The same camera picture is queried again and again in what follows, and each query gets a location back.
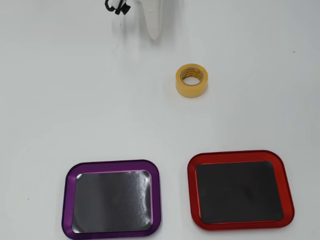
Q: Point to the yellow masking tape roll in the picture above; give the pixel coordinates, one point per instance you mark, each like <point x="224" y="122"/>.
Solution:
<point x="191" y="88"/>

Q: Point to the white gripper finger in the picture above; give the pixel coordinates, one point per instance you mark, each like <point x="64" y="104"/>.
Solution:
<point x="153" y="20"/>

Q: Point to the red metal tray dish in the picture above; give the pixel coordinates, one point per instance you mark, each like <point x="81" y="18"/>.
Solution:
<point x="240" y="156"/>

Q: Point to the small black camera module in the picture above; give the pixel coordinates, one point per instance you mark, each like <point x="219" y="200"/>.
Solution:
<point x="123" y="9"/>

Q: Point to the purple metal tray dish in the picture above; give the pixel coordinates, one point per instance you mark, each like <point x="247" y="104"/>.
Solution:
<point x="112" y="166"/>

